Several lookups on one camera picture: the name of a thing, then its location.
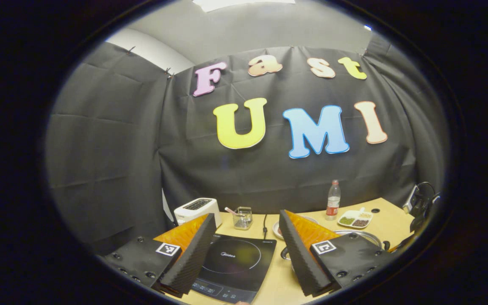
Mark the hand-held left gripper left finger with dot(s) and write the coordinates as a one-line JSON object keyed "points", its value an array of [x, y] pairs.
{"points": [[193, 258]]}

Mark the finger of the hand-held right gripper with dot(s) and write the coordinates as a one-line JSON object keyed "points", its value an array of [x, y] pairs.
{"points": [[404, 243]]}

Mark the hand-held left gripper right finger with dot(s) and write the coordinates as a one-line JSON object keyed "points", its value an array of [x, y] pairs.
{"points": [[299, 258]]}

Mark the black induction cooktop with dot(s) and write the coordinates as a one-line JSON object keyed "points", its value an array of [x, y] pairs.
{"points": [[235, 267]]}

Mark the white round plate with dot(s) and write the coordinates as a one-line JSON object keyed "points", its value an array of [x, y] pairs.
{"points": [[276, 231]]}

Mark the white power adapter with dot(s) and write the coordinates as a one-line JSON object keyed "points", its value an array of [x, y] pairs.
{"points": [[409, 200]]}

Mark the white toaster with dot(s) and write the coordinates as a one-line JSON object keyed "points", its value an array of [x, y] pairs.
{"points": [[195, 207]]}

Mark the white divided dish with beans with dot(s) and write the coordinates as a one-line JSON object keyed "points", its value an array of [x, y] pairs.
{"points": [[356, 219]]}

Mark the pink straw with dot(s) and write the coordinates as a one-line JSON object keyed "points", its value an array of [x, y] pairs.
{"points": [[231, 210]]}

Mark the plastic bottle with red label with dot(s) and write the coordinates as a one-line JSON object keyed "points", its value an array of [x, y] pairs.
{"points": [[333, 203]]}

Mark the black backdrop cloth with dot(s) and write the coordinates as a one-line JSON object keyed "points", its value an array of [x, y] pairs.
{"points": [[244, 169]]}

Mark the large ceiling light panel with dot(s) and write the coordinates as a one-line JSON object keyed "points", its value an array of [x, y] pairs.
{"points": [[244, 3]]}

